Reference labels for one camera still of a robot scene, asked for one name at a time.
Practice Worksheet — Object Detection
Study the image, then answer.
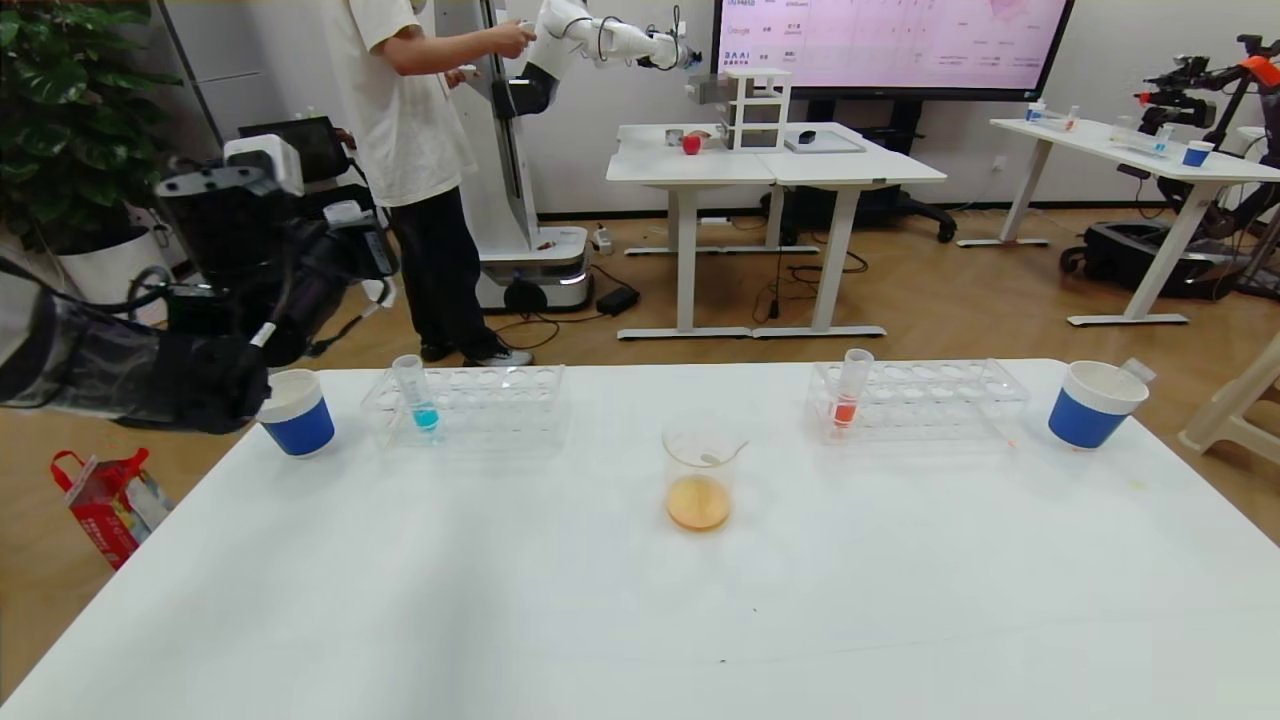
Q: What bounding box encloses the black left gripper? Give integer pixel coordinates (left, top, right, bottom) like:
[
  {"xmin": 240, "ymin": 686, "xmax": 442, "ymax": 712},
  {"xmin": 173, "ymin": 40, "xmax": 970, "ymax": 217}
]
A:
[{"xmin": 281, "ymin": 201, "xmax": 401, "ymax": 351}]

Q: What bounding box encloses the red pigment test tube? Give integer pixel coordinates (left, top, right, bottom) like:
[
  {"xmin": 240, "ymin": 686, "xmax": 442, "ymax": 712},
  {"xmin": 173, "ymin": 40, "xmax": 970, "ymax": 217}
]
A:
[
  {"xmin": 830, "ymin": 347, "xmax": 876, "ymax": 431},
  {"xmin": 322, "ymin": 200, "xmax": 399, "ymax": 309}
]

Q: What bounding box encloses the blue pigment test tube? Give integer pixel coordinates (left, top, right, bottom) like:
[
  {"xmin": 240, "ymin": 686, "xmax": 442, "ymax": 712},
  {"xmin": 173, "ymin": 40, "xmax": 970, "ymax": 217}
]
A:
[{"xmin": 391, "ymin": 354, "xmax": 441, "ymax": 434}]

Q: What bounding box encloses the clear plastic test tube rack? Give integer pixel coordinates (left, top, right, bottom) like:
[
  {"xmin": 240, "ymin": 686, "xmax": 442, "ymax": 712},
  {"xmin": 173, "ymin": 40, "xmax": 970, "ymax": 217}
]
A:
[
  {"xmin": 806, "ymin": 357, "xmax": 1033, "ymax": 446},
  {"xmin": 360, "ymin": 364, "xmax": 571, "ymax": 451}
]

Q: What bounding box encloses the clear glass beaker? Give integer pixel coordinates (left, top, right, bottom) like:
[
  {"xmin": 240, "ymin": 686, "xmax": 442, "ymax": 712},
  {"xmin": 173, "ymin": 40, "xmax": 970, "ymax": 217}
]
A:
[{"xmin": 661, "ymin": 420, "xmax": 751, "ymax": 534}]

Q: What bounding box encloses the black folding chair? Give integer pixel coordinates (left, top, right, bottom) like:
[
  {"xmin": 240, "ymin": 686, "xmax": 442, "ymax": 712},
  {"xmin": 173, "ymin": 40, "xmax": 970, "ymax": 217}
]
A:
[{"xmin": 237, "ymin": 116, "xmax": 396, "ymax": 304}]

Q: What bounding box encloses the person in white shirt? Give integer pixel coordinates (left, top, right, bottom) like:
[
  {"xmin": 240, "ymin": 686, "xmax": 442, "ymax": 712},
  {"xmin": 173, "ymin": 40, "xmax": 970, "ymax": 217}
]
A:
[{"xmin": 320, "ymin": 0, "xmax": 541, "ymax": 368}]

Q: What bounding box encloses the white mobile robot body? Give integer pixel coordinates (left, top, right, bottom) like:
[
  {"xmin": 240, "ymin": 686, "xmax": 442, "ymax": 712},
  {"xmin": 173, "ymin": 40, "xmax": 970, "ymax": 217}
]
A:
[{"xmin": 470, "ymin": 0, "xmax": 593, "ymax": 314}]

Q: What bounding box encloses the gray metal cabinet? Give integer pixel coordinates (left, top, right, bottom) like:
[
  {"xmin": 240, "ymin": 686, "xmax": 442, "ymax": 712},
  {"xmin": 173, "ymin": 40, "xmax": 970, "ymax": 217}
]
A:
[{"xmin": 160, "ymin": 0, "xmax": 301, "ymax": 251}]

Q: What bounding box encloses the blue and white paper cup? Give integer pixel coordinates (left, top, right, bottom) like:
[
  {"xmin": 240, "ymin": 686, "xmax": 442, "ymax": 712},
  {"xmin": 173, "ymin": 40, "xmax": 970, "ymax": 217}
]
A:
[
  {"xmin": 1047, "ymin": 359, "xmax": 1151, "ymax": 451},
  {"xmin": 255, "ymin": 369, "xmax": 337, "ymax": 458}
]

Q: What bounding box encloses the white plant pot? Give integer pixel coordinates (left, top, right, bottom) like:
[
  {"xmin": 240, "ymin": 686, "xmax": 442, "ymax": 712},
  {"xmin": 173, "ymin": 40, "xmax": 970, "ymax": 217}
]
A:
[{"xmin": 55, "ymin": 232, "xmax": 186, "ymax": 326}]

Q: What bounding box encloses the green leafy plant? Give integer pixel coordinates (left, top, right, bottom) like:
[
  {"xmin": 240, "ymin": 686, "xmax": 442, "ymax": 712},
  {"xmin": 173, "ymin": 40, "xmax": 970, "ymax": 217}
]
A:
[{"xmin": 0, "ymin": 0, "xmax": 186, "ymax": 257}]

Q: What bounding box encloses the red shopping bag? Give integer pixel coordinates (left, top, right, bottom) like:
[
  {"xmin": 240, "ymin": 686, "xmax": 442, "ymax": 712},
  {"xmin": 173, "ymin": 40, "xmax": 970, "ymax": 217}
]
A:
[{"xmin": 50, "ymin": 446, "xmax": 173, "ymax": 571}]

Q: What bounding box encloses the white drawer organizer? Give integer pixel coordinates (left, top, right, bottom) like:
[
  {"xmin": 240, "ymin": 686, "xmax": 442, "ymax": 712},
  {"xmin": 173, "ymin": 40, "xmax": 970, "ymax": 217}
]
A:
[{"xmin": 688, "ymin": 68, "xmax": 793, "ymax": 153}]

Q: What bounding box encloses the white double desk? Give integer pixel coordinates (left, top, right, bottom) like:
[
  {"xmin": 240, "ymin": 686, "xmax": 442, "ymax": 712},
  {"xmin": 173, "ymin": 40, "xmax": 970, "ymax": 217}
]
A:
[{"xmin": 606, "ymin": 122, "xmax": 949, "ymax": 341}]

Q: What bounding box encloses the black display stand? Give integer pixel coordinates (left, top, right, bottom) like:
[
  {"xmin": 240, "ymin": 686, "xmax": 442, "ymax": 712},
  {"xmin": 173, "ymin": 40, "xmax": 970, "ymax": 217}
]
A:
[{"xmin": 765, "ymin": 100, "xmax": 957, "ymax": 247}]

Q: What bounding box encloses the white standing desk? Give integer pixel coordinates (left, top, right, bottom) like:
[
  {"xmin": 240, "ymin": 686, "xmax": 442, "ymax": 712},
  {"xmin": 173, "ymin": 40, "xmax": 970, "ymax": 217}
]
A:
[{"xmin": 955, "ymin": 118, "xmax": 1280, "ymax": 328}]

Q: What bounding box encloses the beige plastic stool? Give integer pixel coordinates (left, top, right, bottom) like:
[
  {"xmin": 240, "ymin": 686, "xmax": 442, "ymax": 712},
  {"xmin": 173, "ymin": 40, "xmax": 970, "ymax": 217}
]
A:
[{"xmin": 1178, "ymin": 335, "xmax": 1280, "ymax": 469}]

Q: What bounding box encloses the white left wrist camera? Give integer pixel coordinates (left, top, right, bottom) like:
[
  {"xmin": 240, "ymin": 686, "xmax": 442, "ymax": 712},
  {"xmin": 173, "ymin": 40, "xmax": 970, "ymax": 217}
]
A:
[{"xmin": 222, "ymin": 134, "xmax": 306, "ymax": 198}]

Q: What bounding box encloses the large wall display screen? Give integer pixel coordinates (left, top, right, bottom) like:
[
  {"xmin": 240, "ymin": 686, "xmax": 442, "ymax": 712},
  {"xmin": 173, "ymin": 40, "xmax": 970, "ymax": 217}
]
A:
[{"xmin": 711, "ymin": 0, "xmax": 1076, "ymax": 101}]

